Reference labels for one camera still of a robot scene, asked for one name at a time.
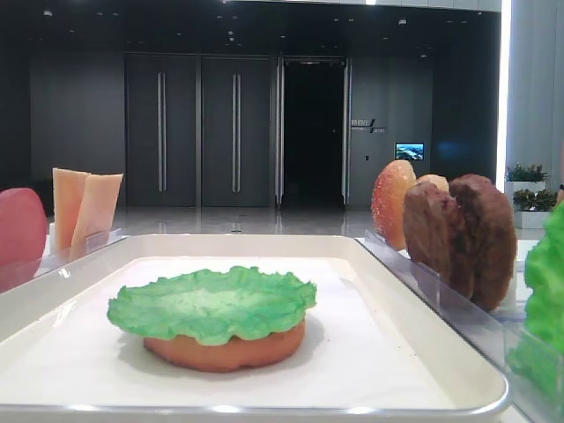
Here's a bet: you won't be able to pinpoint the left brown meat patty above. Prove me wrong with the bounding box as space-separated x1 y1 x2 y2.
403 182 475 299

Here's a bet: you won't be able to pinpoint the right brown meat patty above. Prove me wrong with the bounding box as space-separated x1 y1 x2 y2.
449 174 517 312

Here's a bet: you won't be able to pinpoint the dark double door left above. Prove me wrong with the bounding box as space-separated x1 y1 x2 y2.
126 55 197 207

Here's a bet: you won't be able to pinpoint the dark double door middle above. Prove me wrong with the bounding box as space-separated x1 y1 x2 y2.
202 57 271 207

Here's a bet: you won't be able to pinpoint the clear acrylic holder rail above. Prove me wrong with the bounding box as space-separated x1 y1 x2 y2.
1 229 127 293
360 230 563 422

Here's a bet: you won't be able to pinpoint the right orange cheese slice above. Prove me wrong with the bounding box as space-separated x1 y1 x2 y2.
71 174 123 247

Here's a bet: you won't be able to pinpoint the green lettuce leaf in holder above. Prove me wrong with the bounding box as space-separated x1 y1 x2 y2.
508 205 563 404

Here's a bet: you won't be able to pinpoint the clear acrylic right holder rail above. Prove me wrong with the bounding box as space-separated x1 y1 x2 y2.
360 230 563 422

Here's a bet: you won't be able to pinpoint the tan bun slice behind patties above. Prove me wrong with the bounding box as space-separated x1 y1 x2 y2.
416 174 449 192

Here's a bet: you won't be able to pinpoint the red tomato slice front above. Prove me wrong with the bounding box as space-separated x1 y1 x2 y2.
1 188 48 267

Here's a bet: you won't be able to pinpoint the green lettuce leaf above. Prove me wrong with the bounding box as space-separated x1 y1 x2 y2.
107 266 317 346
508 205 563 404

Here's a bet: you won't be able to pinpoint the orange cheese slice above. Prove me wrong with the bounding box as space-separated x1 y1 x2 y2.
71 174 123 247
52 167 90 250

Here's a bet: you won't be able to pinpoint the left orange cheese slice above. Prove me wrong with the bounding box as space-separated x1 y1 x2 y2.
52 167 90 250

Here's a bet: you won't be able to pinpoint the white serving tray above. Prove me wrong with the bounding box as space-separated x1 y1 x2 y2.
1 234 511 422

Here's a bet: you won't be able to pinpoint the potted plants in planter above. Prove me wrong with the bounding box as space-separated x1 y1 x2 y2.
505 164 560 229

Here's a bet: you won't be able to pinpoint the small wall display screen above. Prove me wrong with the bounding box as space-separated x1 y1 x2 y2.
395 143 425 161

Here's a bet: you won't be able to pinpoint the white paper tray liner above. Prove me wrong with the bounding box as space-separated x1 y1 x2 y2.
1 256 450 412

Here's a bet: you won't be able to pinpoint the clear acrylic left holder rail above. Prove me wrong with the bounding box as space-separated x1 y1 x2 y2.
1 229 127 293

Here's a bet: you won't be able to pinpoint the round bottom bun slice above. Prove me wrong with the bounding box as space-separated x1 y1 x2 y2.
144 320 306 373

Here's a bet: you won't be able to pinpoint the dark double door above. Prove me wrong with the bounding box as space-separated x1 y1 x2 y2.
126 55 197 207
202 57 271 207

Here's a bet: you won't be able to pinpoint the brown meat patty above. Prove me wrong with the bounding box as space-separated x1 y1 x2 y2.
403 182 475 299
449 174 517 312

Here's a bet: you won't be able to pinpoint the sesame top bun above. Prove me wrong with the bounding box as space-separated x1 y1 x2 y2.
371 160 416 250

